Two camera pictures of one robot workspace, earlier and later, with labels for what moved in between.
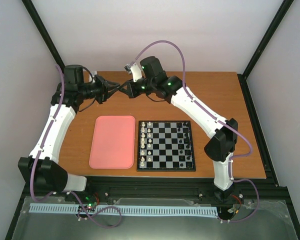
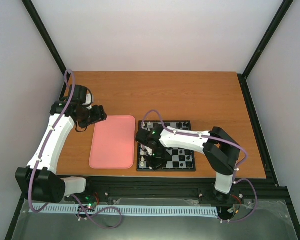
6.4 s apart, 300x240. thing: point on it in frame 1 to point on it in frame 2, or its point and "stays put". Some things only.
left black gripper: x=105 y=88 to x=100 y=115
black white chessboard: x=165 y=146 stays put
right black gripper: x=131 y=92 to x=155 y=165
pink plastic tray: x=113 y=142 stays put
